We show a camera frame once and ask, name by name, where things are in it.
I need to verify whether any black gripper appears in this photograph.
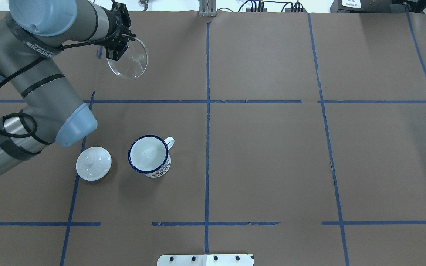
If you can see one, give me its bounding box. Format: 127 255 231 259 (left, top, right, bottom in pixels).
105 25 136 61

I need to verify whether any clear glass funnel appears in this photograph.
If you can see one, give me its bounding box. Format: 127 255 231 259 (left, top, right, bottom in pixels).
107 37 149 80

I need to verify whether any white mug lid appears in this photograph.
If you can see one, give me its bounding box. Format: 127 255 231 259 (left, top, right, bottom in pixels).
75 146 112 181

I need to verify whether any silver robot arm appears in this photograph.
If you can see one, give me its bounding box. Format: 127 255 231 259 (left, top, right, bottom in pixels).
0 0 135 175

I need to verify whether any white enamel mug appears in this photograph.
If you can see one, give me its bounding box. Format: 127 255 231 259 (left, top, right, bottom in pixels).
128 134 175 178

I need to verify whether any black computer box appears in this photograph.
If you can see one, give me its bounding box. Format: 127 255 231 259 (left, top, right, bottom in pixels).
330 0 407 14

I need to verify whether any black camera cable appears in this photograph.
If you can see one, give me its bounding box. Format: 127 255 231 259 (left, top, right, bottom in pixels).
0 7 125 139

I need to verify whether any aluminium frame post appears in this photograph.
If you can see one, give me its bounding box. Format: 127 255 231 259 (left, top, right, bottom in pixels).
198 0 217 17

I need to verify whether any white camera post with base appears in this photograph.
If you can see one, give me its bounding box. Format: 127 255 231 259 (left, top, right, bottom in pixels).
156 254 255 266

